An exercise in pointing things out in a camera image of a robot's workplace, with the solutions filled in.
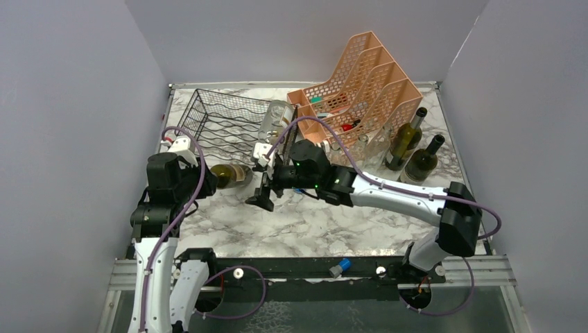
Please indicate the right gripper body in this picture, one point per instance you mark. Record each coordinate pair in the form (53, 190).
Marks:
(276, 182)

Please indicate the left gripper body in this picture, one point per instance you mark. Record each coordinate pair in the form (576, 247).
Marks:
(206, 187)

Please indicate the blue grey cylinder cap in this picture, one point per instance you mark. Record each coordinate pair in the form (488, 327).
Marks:
(338, 269)

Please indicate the green wine bottle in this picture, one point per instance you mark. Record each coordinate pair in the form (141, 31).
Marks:
(405, 141)
(422, 162)

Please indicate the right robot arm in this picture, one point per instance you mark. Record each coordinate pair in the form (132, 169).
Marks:
(451, 210)

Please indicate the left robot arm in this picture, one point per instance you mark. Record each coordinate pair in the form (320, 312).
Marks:
(175, 180)

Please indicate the large clear labelled bottle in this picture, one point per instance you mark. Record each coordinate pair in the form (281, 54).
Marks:
(278, 116)

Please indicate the red object in organizer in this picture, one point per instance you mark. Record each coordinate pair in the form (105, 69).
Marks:
(349, 126)

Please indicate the peach plastic file organizer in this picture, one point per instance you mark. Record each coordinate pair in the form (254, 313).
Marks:
(367, 84)

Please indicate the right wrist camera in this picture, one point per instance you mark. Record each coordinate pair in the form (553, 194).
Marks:
(262, 158)

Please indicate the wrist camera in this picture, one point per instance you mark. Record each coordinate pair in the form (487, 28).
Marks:
(181, 146)
(262, 158)

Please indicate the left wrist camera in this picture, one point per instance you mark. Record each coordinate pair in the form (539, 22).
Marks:
(181, 146)

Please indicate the black wire wine rack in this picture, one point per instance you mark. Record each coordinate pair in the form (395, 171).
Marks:
(225, 125)

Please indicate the black base frame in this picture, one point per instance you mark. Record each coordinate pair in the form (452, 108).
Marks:
(307, 279)

